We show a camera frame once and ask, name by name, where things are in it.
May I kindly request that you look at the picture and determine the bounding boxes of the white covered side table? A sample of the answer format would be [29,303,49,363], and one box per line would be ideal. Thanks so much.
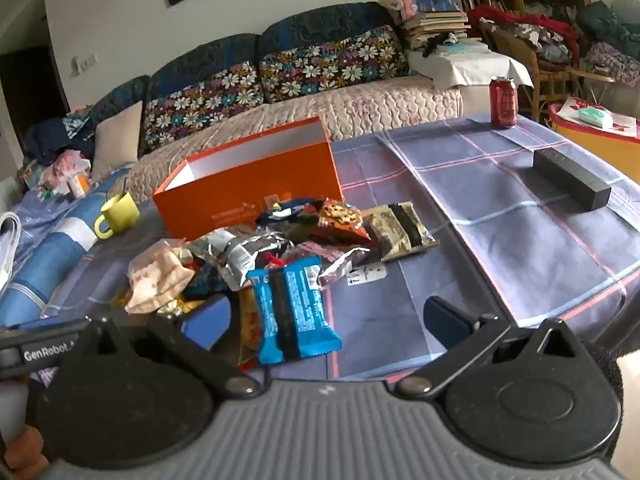
[407,42,535,91]

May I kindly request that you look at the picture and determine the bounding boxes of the blue snack packet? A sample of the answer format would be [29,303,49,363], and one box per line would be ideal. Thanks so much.
[247,255,343,365]

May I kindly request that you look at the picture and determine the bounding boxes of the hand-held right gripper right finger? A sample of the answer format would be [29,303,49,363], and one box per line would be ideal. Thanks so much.
[396,296,588,400]

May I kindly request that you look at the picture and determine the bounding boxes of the small black object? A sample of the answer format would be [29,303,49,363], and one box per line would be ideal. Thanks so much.
[424,32,468,58]

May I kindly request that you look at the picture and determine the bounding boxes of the dark green clothes pile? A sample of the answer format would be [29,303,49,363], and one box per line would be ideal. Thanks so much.
[575,0,640,51]

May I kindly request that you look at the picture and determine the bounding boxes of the plaid blue tablecloth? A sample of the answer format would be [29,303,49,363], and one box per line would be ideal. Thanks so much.
[45,110,640,386]

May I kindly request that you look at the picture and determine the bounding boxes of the red soda can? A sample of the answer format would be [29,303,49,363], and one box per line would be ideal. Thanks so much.
[490,76,518,128]

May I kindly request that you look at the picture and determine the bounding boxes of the pink floral cloth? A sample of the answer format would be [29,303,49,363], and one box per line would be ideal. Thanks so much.
[40,150,93,193]

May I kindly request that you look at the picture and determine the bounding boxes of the black rectangular box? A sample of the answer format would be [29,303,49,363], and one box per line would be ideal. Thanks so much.
[533,148,612,211]

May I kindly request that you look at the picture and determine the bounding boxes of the white printed paper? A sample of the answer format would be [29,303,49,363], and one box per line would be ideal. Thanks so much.
[557,97,640,138]

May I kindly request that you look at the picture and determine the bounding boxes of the beige pillow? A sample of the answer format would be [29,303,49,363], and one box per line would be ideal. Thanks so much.
[91,101,144,181]

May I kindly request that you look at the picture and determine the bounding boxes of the wicker chair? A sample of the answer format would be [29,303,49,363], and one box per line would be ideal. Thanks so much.
[477,5,616,111]

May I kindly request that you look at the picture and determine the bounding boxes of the wall light switch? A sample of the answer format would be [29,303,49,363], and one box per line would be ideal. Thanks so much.
[70,55,98,77]

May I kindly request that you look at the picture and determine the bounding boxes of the beige quilted sofa cover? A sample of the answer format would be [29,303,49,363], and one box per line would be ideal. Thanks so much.
[125,77,463,201]

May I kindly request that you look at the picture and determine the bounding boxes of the yellow round stool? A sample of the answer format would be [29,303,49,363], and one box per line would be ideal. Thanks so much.
[547,102,640,171]

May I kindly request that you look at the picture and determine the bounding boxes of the pile of snack packets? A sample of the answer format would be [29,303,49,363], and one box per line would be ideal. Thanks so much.
[112,199,440,366]

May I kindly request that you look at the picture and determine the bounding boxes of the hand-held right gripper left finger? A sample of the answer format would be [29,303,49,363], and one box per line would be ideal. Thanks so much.
[70,296,262,402]

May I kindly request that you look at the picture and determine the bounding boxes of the floral cushion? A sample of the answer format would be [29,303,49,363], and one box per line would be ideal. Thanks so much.
[142,61,263,148]
[260,25,411,103]

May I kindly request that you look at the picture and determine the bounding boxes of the stack of books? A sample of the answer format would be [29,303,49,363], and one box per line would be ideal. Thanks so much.
[402,0,471,43]

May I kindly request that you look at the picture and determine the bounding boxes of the red cloth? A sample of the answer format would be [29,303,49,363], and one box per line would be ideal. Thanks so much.
[467,4,581,61]

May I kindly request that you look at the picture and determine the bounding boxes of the green tissue pack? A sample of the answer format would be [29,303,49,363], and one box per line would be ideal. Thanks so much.
[579,106,615,130]

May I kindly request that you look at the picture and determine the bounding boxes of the dark blue clothes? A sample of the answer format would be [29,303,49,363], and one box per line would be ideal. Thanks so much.
[25,115,96,161]

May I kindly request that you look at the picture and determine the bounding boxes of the chocolate chip cookie packet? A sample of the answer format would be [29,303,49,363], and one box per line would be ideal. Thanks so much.
[317,199,373,246]

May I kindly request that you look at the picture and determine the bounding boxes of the dark blue patterned sofa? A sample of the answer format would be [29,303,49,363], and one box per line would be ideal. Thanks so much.
[90,2,463,171]

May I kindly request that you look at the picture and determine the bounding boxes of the purple floral cloth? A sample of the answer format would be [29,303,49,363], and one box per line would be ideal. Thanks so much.
[585,42,640,83]

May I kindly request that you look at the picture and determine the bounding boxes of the light blue papers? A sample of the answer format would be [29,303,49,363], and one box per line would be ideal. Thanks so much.
[435,40,493,56]

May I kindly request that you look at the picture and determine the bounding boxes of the person's left hand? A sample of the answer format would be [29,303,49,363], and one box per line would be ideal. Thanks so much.
[2,425,51,473]

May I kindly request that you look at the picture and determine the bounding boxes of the white bag handles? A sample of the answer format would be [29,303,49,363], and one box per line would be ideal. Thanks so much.
[0,212,23,291]

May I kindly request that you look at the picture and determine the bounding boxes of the yellow mug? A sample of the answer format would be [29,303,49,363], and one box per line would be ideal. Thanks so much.
[95,191,141,240]

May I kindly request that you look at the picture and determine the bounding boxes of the orange cardboard box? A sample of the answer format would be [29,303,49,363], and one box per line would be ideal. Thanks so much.
[152,116,346,241]

